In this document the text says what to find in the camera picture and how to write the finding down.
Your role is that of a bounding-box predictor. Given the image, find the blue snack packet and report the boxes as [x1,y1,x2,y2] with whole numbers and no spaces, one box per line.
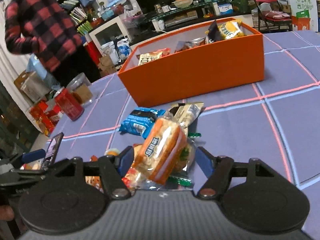
[119,107,166,139]

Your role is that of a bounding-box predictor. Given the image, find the orange sandwich bread packet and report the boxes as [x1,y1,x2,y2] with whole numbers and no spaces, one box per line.
[132,114,187,184]

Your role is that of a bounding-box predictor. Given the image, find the yellow snack bag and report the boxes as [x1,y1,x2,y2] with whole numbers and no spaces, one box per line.
[205,20,245,44]

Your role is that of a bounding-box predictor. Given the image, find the orange jelly cup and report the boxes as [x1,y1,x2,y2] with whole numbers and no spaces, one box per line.
[104,148,120,156]

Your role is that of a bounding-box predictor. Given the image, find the green snack packet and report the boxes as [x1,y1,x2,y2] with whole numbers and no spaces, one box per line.
[167,133,202,188]

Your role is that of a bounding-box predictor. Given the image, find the yellow grey snack packet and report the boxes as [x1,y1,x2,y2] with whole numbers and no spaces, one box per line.
[175,37,206,53]

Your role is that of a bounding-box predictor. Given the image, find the black smartphone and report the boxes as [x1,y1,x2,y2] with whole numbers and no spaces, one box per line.
[41,132,64,169]

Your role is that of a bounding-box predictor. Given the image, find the purple plaid tablecloth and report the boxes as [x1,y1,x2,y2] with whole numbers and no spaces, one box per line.
[54,31,319,239]

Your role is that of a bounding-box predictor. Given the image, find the red soda can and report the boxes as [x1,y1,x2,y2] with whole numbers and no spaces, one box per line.
[54,87,84,121]

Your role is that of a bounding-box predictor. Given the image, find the clear plastic jar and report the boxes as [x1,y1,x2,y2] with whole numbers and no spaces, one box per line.
[67,73,94,106]

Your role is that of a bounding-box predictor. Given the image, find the orange storage box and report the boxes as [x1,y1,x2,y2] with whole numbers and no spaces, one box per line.
[118,22,265,107]

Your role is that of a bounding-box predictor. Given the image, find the white framed small cabinet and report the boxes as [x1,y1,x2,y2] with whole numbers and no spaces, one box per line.
[88,16,131,54]

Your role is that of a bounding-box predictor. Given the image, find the person in plaid shirt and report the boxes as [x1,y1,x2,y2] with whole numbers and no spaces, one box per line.
[5,0,101,87]

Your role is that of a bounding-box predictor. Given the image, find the red folding chair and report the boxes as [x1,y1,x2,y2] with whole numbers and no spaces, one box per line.
[254,0,292,33]

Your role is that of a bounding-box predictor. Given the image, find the black bookshelf with books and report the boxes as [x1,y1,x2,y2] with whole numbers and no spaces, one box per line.
[57,0,97,36]

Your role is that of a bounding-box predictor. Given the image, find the fruit bowl with oranges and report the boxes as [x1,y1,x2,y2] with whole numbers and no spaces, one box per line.
[172,0,193,8]

